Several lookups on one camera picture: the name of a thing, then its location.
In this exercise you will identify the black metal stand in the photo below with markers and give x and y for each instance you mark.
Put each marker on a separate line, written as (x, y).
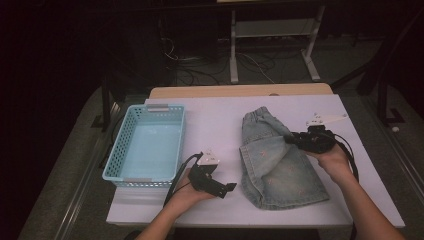
(383, 100)
(106, 100)

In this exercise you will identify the person's left hand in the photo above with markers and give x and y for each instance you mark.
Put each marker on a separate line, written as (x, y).
(190, 193)

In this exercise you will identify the small white round object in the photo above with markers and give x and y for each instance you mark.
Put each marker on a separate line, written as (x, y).
(395, 129)

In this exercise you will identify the light blue plastic basket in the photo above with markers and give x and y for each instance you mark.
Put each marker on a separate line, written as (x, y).
(121, 150)

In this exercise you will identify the person's right hand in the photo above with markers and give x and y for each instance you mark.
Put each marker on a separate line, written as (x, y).
(335, 163)

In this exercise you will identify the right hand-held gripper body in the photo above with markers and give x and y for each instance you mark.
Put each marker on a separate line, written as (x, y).
(316, 140)

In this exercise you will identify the white metal stand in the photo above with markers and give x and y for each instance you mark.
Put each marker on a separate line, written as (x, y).
(233, 50)

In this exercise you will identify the faded denim shorts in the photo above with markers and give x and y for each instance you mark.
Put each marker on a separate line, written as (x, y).
(283, 170)

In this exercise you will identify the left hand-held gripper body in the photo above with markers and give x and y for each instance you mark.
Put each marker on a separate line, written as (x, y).
(206, 178)

